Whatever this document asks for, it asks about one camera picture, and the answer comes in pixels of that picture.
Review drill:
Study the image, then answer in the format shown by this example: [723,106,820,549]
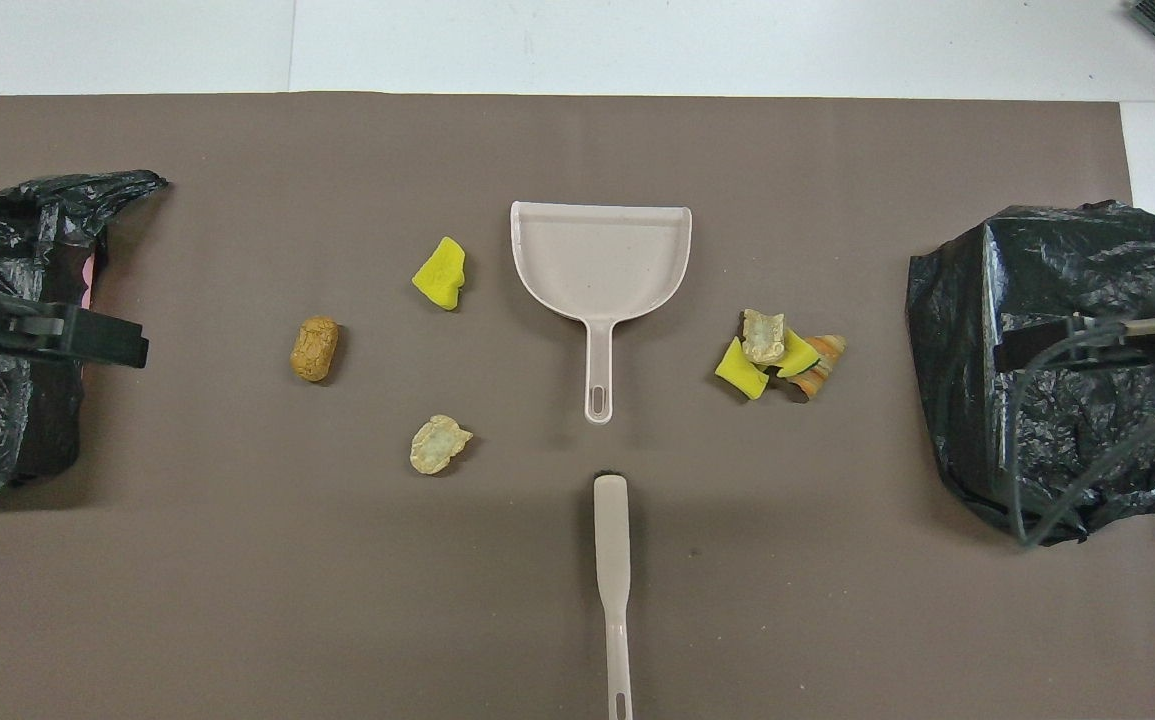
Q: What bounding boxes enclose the beige hand brush black bristles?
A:
[592,468,635,720]

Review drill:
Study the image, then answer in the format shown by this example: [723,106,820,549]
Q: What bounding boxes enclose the orange striped foam chunk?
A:
[787,334,848,404]

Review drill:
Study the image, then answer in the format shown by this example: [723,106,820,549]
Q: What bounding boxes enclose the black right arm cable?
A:
[1009,325,1155,548]

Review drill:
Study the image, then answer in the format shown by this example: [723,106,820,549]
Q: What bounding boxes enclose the brown paper table mat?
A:
[0,92,1155,720]

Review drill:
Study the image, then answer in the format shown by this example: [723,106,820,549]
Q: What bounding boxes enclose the beige plastic dustpan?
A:
[510,201,693,426]

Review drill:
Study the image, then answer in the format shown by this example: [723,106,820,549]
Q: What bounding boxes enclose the brown bread-like lump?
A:
[289,316,341,384]

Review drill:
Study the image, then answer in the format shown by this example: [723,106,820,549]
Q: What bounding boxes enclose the yellow sponge chunk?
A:
[411,236,468,312]
[775,328,823,380]
[714,336,771,402]

